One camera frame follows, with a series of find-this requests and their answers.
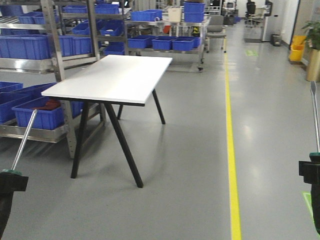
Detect green black cross screwdriver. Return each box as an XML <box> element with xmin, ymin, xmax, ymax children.
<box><xmin>0</xmin><ymin>109</ymin><xmax>38</xmax><ymax>240</ymax></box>

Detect white table black legs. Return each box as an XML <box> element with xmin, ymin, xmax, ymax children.
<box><xmin>41</xmin><ymin>55</ymin><xmax>172</xmax><ymax>188</ymax></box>

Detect grey office chair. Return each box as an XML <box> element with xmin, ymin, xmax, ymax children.
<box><xmin>206</xmin><ymin>15</ymin><xmax>227</xmax><ymax>53</ymax></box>

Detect yellow mop bucket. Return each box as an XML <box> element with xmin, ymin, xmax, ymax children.
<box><xmin>289</xmin><ymin>35</ymin><xmax>306</xmax><ymax>62</ymax></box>

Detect steel shelving rack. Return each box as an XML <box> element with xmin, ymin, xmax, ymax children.
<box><xmin>0</xmin><ymin>0</ymin><xmax>128</xmax><ymax>158</ymax></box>

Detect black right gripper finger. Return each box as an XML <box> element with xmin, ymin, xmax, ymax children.
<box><xmin>298</xmin><ymin>161</ymin><xmax>320</xmax><ymax>184</ymax></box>

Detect blue bin with red items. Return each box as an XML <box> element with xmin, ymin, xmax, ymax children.
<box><xmin>11</xmin><ymin>96</ymin><xmax>85</xmax><ymax>131</ymax></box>

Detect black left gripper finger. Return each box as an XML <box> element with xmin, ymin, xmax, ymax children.
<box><xmin>0</xmin><ymin>172</ymin><xmax>29</xmax><ymax>192</ymax></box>

